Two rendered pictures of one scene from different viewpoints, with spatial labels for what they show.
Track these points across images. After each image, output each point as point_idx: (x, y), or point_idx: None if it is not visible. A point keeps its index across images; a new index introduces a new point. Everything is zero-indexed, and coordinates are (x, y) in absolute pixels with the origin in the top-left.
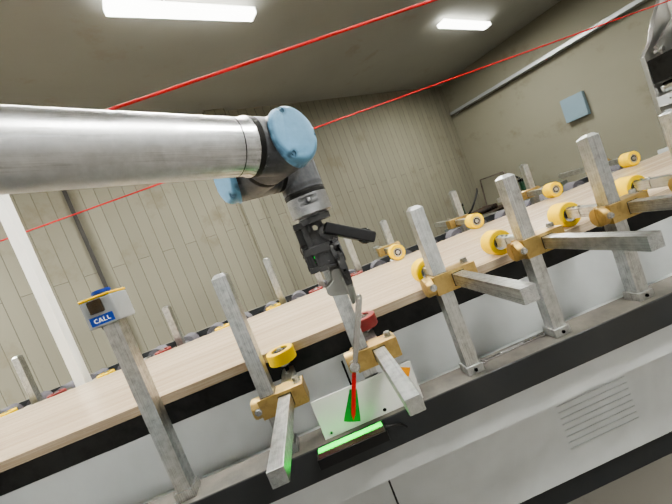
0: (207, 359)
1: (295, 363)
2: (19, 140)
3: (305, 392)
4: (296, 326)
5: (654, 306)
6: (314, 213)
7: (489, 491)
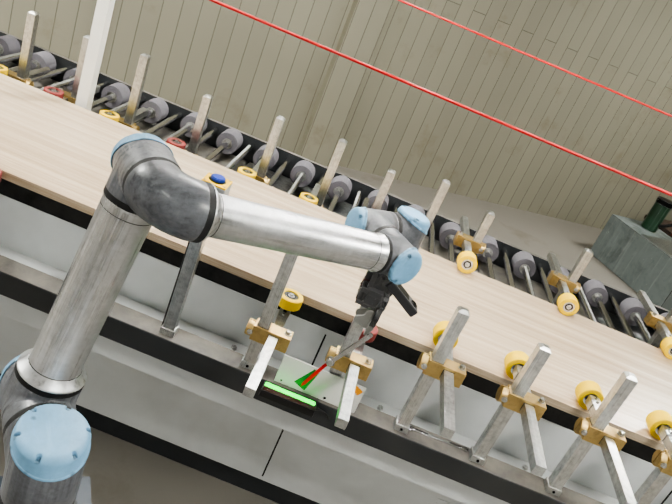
0: None
1: None
2: (287, 245)
3: (287, 346)
4: (315, 273)
5: (548, 501)
6: None
7: (342, 493)
